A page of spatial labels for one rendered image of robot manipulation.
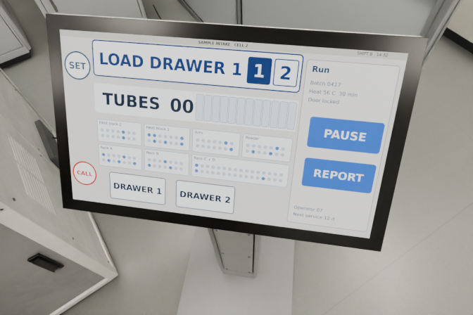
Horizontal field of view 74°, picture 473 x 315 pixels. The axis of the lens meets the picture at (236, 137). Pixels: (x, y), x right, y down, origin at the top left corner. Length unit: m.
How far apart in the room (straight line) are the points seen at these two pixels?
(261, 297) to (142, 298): 0.50
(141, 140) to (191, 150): 0.08
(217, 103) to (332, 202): 0.22
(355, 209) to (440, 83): 1.90
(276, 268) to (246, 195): 0.99
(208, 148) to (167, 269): 1.11
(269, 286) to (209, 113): 1.08
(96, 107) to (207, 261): 1.06
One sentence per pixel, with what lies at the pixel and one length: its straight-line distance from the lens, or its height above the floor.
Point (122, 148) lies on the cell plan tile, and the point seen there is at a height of 1.05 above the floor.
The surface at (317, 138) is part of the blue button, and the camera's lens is 0.46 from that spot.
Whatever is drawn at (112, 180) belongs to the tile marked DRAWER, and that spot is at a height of 1.01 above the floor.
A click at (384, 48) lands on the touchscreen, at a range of 0.46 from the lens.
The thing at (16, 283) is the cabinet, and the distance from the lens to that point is 1.23.
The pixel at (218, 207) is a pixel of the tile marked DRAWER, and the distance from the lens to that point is 0.50.
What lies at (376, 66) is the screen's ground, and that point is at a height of 1.17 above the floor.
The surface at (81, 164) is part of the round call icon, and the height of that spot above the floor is 1.03.
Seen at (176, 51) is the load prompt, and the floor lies 1.17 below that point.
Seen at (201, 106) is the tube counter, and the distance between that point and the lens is 0.46.
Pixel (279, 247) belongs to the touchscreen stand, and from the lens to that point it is 1.48.
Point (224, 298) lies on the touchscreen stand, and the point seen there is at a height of 0.04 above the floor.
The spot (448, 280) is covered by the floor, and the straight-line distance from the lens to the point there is 1.70.
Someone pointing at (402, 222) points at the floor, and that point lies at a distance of 1.71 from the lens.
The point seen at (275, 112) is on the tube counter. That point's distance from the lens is 0.44.
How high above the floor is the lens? 1.46
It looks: 55 degrees down
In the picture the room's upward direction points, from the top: 3 degrees counter-clockwise
